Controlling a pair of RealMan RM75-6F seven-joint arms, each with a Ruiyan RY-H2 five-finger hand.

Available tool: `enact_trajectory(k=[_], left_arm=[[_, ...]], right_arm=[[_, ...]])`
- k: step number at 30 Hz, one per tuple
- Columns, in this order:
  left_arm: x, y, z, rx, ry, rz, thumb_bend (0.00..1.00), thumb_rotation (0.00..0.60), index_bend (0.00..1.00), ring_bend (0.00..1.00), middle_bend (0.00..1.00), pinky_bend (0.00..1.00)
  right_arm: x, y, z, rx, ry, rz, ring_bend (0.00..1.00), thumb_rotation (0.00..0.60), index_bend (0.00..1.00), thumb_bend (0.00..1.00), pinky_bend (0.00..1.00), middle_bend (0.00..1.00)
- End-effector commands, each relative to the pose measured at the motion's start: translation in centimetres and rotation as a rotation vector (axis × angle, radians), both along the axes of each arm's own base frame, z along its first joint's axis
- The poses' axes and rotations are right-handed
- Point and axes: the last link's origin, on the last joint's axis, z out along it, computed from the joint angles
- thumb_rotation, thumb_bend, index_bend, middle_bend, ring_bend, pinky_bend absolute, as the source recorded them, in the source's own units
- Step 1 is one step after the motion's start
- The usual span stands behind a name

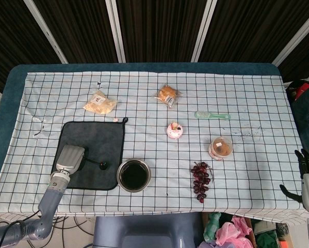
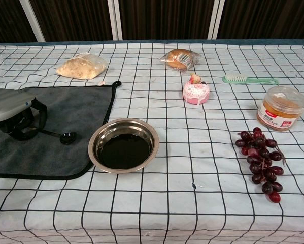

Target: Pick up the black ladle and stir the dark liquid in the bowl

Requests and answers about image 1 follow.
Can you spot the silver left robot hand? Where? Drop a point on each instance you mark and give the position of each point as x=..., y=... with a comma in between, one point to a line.
x=69, y=158

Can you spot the black spoon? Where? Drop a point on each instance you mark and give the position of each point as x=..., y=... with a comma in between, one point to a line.
x=104, y=165

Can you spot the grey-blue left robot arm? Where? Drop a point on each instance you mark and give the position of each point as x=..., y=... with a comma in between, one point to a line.
x=51, y=199

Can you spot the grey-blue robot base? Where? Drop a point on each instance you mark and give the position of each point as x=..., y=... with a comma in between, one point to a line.
x=144, y=230

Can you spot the dark grey cloth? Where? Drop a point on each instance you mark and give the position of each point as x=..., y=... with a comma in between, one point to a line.
x=97, y=139

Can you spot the metal bowl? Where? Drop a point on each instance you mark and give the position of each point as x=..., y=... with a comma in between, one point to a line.
x=133, y=175

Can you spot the light green cloth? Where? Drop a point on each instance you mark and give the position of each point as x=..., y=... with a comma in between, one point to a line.
x=211, y=227

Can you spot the beige snack bag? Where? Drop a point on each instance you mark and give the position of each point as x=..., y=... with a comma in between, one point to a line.
x=100, y=103

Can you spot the dark teal fabric furniture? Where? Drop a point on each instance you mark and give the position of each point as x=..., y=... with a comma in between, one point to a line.
x=306, y=121

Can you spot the cardboard box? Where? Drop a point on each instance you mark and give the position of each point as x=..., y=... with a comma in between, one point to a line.
x=251, y=230

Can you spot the small black clip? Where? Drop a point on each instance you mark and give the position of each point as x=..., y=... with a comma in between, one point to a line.
x=99, y=83

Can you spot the pink plastic bag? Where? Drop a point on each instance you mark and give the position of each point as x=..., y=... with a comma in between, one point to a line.
x=233, y=232

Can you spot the clear lidded snack cup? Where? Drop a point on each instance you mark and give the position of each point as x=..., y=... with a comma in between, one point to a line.
x=220, y=147

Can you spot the red black object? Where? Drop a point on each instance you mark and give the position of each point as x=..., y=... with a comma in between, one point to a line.
x=300, y=89

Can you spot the white checked tablecloth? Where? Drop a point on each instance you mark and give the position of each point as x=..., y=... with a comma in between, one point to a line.
x=169, y=155

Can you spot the pink toy cake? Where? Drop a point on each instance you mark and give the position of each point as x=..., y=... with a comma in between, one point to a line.
x=175, y=131

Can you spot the dark red grape bunch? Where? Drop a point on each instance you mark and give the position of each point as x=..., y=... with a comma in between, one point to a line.
x=201, y=180

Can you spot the packaged bread roll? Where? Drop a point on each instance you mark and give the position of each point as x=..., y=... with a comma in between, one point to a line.
x=167, y=93

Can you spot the green plastic hairbrush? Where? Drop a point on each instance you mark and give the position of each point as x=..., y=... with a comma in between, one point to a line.
x=211, y=115

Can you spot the white partition frame post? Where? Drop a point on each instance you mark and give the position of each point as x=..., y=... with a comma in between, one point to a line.
x=116, y=31
x=47, y=33
x=202, y=33
x=296, y=41

